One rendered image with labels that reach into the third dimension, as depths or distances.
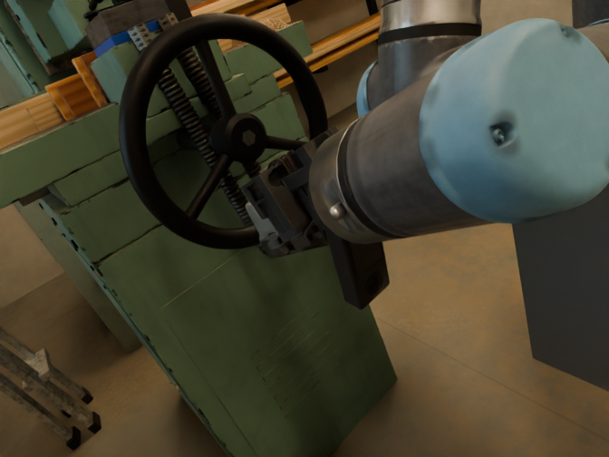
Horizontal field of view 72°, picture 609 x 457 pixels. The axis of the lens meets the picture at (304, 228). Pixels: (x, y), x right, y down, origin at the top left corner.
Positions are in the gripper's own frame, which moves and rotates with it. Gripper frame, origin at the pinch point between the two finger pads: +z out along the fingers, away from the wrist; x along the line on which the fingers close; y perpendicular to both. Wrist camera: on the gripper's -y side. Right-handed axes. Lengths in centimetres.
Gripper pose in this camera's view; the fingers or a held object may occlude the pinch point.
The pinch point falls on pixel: (274, 238)
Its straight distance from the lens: 51.4
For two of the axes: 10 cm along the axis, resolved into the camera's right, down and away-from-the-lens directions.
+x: -7.2, 5.4, -4.4
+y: -5.3, -8.3, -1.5
